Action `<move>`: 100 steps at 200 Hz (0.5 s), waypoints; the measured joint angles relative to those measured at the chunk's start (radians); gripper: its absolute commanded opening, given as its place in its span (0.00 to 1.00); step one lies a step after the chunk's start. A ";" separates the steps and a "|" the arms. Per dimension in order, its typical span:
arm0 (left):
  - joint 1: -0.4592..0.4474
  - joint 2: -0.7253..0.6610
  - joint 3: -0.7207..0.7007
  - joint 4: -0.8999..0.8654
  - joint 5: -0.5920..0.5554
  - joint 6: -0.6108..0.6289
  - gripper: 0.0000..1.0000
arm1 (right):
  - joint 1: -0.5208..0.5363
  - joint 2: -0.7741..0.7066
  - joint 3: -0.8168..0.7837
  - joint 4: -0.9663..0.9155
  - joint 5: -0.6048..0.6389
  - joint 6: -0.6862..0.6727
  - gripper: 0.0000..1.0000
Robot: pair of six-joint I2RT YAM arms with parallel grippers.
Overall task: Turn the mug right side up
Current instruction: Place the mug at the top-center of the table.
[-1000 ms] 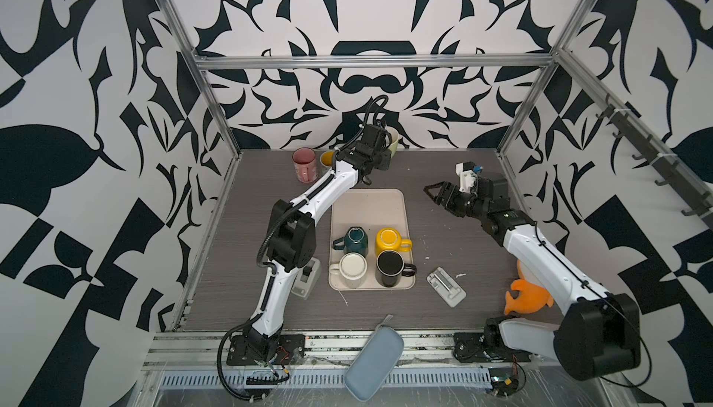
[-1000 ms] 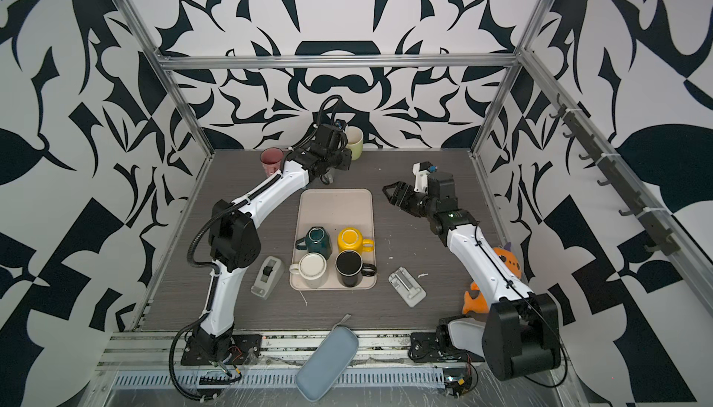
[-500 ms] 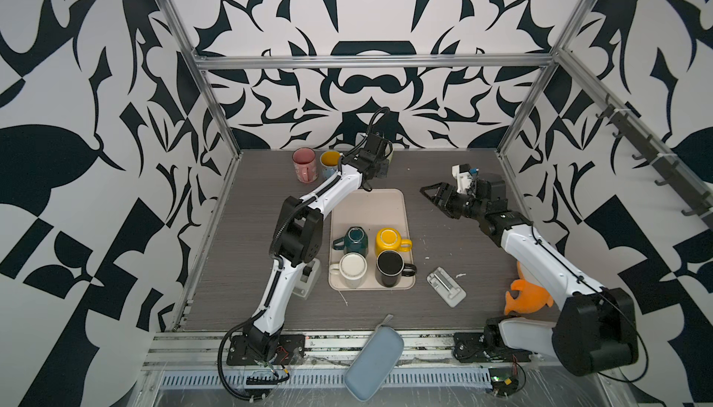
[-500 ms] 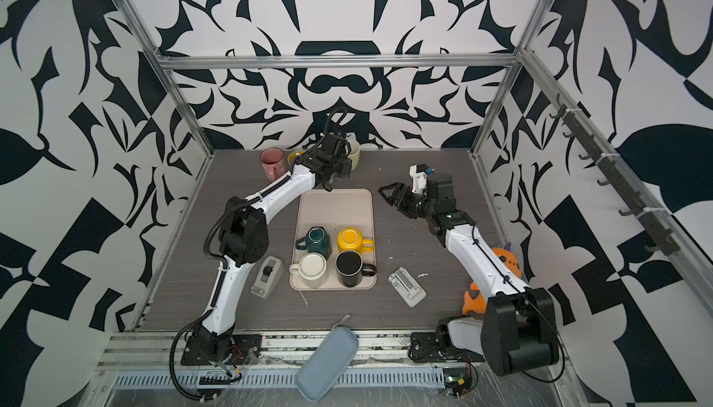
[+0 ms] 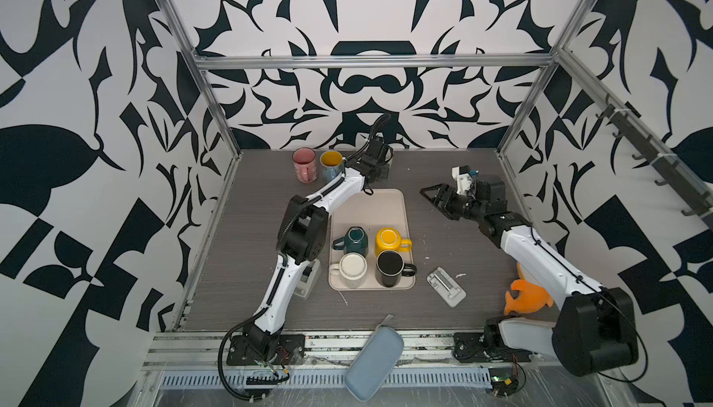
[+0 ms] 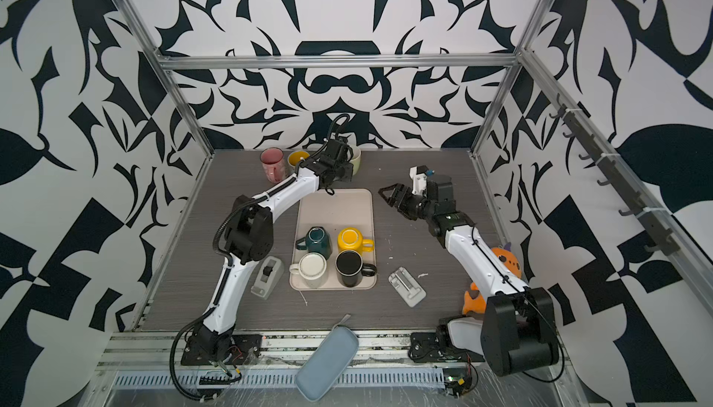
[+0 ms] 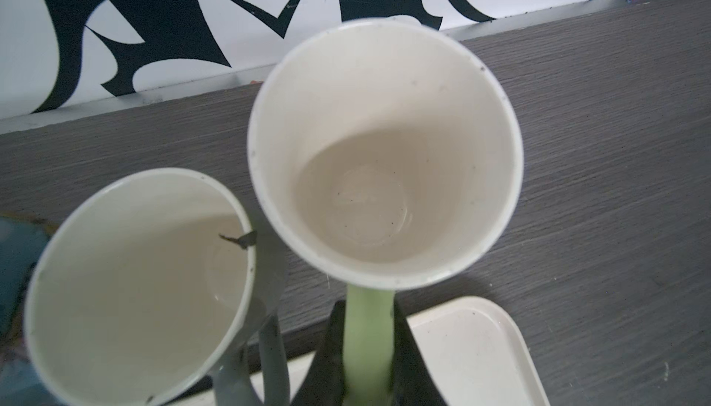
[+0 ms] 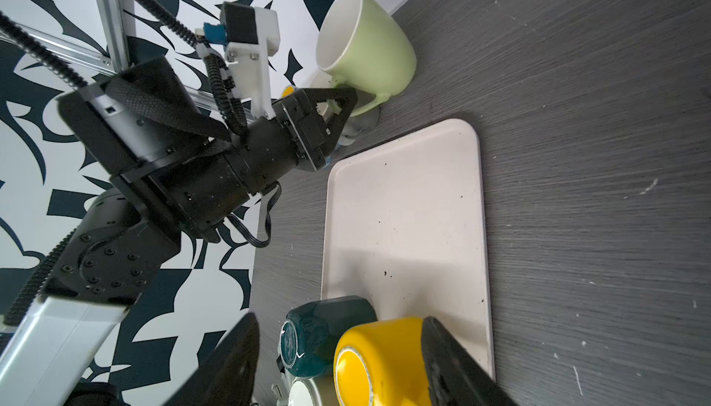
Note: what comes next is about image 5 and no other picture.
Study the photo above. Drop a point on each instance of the dark green mug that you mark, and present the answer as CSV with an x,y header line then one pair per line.
x,y
354,241

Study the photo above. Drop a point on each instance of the orange shark plush toy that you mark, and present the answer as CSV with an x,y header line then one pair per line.
x,y
525,297

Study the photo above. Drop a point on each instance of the white cable duct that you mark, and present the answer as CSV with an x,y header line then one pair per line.
x,y
303,378

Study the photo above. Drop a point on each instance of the blue-grey pencil case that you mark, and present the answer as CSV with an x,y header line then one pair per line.
x,y
375,361

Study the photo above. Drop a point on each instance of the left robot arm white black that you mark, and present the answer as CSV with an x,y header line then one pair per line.
x,y
302,236

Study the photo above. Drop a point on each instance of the wall hook rack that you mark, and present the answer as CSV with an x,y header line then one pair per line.
x,y
650,151

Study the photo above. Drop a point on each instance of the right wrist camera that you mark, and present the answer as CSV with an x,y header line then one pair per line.
x,y
465,179

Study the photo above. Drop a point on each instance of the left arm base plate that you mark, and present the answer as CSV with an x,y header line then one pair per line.
x,y
278,348

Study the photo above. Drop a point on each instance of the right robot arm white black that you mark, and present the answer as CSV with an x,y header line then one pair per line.
x,y
595,330

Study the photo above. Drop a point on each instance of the beige serving tray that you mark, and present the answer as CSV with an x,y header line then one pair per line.
x,y
385,208

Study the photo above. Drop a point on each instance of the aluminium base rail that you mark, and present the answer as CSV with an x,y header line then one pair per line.
x,y
205,350

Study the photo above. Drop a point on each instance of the light blue butterfly mug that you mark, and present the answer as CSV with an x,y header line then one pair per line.
x,y
331,163

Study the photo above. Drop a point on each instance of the pink ceramic mug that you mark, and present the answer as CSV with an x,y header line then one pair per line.
x,y
305,165

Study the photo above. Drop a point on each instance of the black mug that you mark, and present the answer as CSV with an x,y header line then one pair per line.
x,y
391,267

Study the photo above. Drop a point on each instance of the green circuit board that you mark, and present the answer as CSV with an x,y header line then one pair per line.
x,y
505,384

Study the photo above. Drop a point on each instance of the white cream mug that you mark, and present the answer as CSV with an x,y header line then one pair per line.
x,y
349,272

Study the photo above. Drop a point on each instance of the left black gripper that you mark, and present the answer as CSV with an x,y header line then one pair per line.
x,y
383,172

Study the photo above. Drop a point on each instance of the yellow mug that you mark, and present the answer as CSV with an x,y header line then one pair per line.
x,y
389,239

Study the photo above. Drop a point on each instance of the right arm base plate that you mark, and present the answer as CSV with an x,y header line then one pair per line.
x,y
473,347

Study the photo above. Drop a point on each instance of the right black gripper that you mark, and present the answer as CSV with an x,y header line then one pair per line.
x,y
437,199

